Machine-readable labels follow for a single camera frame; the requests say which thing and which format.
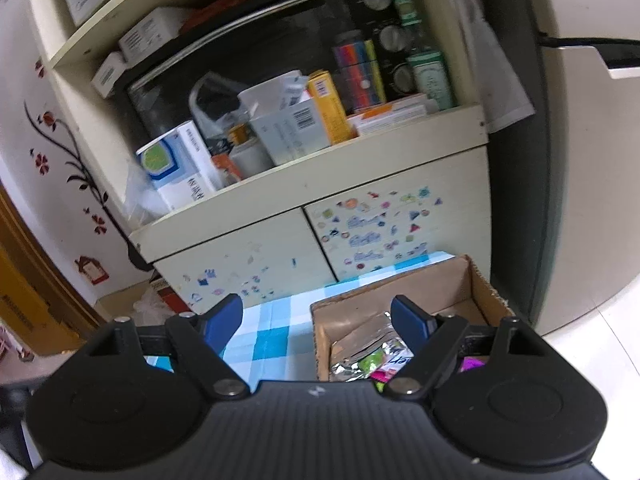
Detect purple snack packet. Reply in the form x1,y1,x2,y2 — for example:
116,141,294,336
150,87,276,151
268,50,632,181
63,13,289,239
457,355,491,375

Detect blue and white box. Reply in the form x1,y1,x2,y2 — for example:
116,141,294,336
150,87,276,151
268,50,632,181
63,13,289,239
136,121,226,213

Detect small white labelled box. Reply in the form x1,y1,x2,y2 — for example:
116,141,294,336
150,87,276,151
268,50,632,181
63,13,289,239
91,52,127,98

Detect white and blue snack packet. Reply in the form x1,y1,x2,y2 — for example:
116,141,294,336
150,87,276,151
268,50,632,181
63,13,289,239
382,340,416,366

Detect silver foil snack packet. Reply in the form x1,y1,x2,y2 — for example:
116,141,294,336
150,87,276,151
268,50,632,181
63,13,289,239
330,311,408,382

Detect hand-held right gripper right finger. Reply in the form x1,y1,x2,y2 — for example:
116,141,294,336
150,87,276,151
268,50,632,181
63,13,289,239
387,295,551,402

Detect open white barcode box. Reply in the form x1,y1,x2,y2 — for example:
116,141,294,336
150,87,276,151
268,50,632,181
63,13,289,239
237,71,331,166

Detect white bottle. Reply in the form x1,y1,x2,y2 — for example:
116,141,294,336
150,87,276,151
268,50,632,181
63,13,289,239
227,140,275,179

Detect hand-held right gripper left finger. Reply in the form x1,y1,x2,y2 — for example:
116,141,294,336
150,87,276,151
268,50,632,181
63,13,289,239
82,294,251,402

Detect large white labelled box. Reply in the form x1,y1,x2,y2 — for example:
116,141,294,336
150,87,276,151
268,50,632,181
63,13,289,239
118,7,192,62

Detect refrigerator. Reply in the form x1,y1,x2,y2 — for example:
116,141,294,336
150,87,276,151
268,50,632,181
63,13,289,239
472,0,640,337

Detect black toaster oven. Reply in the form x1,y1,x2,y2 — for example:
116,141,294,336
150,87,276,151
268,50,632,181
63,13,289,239
112,0,426,147

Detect blue white checkered tablecloth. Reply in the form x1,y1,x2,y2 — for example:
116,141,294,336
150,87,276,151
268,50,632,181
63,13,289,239
142,250,458,386

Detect small green and white box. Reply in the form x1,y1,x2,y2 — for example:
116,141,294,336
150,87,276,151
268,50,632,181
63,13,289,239
392,0,423,27

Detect red house wall sticker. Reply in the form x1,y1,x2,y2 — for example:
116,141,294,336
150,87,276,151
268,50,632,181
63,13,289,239
75,256,110,286

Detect white hanging cloth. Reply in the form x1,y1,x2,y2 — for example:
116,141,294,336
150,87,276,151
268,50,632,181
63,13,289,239
445,0,536,133

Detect brown patterned carton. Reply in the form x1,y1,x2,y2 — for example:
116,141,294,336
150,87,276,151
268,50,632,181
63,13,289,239
149,270,193,313

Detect pink and green snack packet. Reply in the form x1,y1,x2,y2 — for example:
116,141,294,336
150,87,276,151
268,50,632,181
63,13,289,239
357,352,401,393

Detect orange and white flat boxes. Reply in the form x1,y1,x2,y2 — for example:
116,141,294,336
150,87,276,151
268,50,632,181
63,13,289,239
347,94,441,136

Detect cardboard box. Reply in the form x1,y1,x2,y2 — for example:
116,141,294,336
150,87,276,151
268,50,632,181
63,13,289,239
310,254,516,383

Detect cream cabinet with stickers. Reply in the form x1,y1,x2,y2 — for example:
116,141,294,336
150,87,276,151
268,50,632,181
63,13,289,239
17,0,493,311

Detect wooden door frame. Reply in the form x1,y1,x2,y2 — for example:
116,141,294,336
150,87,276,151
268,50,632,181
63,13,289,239
0,185,106,357

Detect colourful striped marker pack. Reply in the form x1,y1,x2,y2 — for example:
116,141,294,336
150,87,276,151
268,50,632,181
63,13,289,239
332,32,387,112

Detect crumpled clear plastic bag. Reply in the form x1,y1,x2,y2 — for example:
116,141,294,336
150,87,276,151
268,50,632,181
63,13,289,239
189,72,251,141

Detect yellow box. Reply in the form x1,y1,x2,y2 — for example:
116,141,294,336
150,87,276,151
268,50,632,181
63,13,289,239
306,71,358,146

